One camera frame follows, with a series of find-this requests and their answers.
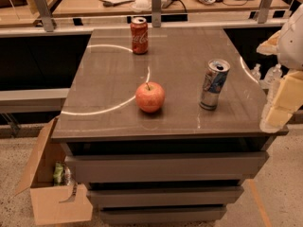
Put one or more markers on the middle metal bracket post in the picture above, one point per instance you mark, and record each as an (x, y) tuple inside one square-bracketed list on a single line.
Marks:
[(156, 13)]

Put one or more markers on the metal bracket post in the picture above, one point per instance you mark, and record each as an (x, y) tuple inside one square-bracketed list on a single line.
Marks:
[(156, 13), (45, 15), (263, 11)]

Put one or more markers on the silver blue redbull can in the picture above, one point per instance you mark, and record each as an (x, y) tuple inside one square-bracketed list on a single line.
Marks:
[(215, 78)]

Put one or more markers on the grey drawer cabinet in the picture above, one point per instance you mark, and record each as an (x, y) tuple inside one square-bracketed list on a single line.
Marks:
[(181, 163)]

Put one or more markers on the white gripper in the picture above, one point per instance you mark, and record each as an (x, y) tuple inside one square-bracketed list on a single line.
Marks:
[(293, 44)]

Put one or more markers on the right metal bracket post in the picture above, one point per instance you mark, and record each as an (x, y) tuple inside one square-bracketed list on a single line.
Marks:
[(263, 11)]

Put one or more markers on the red apple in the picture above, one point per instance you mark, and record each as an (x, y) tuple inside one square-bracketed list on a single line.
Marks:
[(150, 97)]

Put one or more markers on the red coca-cola can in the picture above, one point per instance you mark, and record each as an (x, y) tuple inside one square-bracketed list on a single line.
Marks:
[(139, 30)]

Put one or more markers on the green snack bag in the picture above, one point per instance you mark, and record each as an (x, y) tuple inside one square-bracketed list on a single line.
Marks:
[(58, 175)]

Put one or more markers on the open cardboard box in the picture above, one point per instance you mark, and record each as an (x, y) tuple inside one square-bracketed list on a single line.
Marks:
[(52, 204)]

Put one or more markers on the clear plastic water bottle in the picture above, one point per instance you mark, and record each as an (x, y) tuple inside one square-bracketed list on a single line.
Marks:
[(256, 72)]

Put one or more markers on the left metal bracket post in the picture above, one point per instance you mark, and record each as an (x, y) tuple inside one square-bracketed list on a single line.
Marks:
[(45, 15)]

